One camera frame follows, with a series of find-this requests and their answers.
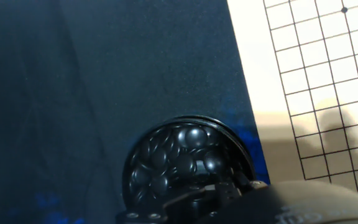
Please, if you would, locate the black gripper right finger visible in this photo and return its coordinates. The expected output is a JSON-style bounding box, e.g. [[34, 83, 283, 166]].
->
[[249, 179, 269, 190]]

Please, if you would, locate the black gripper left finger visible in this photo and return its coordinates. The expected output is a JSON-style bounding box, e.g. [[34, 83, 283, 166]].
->
[[115, 183, 242, 224]]

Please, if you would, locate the tan Go board sheet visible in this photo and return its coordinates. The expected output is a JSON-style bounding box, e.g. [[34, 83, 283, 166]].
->
[[227, 0, 358, 194]]

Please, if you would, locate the black bowl of black stones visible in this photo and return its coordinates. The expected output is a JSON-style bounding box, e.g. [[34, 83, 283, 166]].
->
[[122, 115, 257, 215]]

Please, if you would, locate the blue and black landscape mat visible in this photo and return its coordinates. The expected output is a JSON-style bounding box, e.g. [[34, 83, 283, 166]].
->
[[0, 0, 272, 224]]

